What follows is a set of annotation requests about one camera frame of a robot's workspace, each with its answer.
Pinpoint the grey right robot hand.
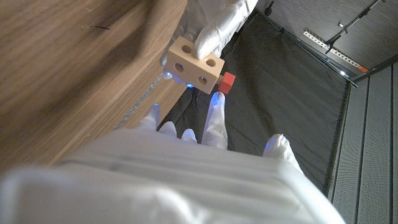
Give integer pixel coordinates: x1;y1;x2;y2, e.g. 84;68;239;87
0;91;346;224

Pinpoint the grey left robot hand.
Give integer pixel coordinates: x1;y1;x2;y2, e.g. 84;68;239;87
160;0;259;88

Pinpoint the wooden block with holes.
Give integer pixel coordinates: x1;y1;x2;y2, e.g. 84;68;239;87
166;35;225;95

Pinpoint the red-headed wooden screw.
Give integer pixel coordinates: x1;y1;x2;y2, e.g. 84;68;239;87
216;71;236;95

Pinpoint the grey tape outline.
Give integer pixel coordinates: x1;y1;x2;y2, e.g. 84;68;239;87
113;74;164;130

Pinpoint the black backdrop curtain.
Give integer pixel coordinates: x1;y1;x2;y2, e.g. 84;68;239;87
157;9;351;190

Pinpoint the black thin metal rod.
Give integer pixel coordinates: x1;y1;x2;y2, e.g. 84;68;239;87
325;0;386;54

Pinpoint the white perforated metal rail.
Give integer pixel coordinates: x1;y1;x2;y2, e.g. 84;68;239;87
303;30;369;73

